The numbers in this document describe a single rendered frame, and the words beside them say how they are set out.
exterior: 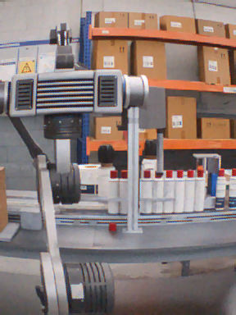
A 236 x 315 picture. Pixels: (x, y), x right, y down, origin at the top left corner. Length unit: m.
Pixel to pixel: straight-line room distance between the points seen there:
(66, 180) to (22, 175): 5.12
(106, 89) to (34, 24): 5.17
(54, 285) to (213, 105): 6.15
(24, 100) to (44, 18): 5.20
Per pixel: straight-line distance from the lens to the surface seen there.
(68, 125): 1.85
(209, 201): 2.70
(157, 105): 2.48
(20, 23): 6.99
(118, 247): 2.23
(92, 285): 1.47
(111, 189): 2.59
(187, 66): 7.29
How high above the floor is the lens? 1.44
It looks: 7 degrees down
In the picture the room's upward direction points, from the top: straight up
